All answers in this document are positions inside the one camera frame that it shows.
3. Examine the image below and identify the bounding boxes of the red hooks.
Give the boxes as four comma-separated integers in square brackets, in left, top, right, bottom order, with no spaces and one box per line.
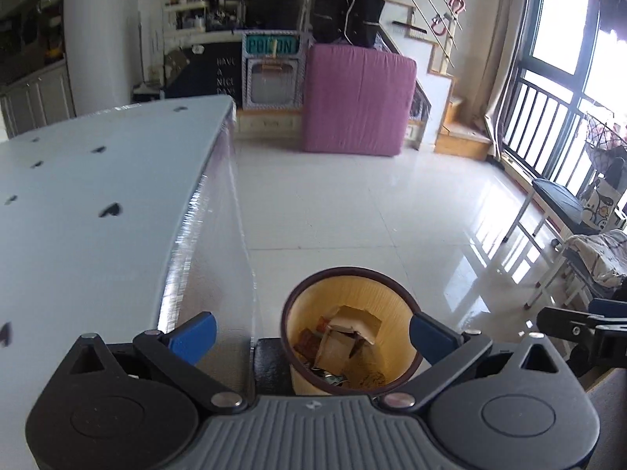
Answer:
[431,0,466,37]

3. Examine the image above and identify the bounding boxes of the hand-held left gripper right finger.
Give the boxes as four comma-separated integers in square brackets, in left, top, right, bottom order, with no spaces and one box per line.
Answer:
[378,312,574,413]

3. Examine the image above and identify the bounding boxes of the wooden staircase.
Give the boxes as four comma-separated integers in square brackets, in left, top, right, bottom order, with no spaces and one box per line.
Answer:
[379,2,493,161]

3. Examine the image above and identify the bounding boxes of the white shelf rack with bottles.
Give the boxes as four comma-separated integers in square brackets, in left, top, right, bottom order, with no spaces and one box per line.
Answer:
[164,0,209,35]

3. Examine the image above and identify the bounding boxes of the wire basket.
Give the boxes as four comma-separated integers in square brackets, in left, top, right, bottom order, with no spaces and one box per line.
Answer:
[585,112,627,177]

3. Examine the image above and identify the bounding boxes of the kitchen cabinets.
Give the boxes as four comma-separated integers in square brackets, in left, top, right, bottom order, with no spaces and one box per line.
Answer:
[0,0,76,140]

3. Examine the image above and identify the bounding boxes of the black balcony railing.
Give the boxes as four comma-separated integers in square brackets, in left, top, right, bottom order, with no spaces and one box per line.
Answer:
[502,66,596,197]

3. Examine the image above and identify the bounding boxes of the yellow waste bin brown rim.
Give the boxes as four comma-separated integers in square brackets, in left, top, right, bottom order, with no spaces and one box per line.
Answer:
[281,265,422,396]

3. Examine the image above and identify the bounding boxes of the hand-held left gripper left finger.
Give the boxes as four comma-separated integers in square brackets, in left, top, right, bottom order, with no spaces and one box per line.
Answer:
[54,312,248,415]

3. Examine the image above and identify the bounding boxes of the white patterned display cabinet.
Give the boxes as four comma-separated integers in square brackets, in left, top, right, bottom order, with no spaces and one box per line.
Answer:
[243,54,307,111]

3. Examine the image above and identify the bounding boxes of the pink folded mattress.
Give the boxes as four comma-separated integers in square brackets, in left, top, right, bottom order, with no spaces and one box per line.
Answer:
[300,43,418,157]

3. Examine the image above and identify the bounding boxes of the beige curtain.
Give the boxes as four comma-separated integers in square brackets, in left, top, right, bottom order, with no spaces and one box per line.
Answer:
[482,0,540,157]

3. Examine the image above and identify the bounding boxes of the black chalkboard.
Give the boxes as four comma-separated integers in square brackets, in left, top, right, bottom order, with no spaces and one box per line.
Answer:
[164,42,244,106]

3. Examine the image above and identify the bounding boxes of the red snack wrapper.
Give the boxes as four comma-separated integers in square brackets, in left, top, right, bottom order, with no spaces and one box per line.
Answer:
[294,318,334,359]

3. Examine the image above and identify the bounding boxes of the white bench dark cushion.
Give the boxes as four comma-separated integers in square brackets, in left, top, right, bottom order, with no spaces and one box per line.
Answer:
[504,179,601,255]

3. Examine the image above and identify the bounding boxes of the cartoon print bag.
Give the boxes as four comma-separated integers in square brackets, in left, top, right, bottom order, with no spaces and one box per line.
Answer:
[583,176,618,231]

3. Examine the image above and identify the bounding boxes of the brown cardboard box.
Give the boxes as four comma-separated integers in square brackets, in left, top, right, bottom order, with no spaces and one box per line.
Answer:
[313,305,384,373]

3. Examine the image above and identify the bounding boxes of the teal lettered sign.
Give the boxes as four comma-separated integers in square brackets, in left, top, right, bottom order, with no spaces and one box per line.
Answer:
[243,34,301,57]

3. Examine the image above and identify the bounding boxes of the black vest white trim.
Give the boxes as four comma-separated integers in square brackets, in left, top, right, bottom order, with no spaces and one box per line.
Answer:
[311,0,388,50]

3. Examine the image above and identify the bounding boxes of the grey fabric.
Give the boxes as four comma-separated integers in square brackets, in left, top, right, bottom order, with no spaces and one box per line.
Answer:
[585,367,627,470]

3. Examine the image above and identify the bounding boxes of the patterned blanket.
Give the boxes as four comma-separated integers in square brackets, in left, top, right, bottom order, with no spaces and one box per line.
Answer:
[563,229,627,287]

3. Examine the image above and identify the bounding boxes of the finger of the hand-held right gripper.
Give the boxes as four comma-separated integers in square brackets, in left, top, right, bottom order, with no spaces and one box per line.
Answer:
[588,298,627,316]
[536,306,627,368]

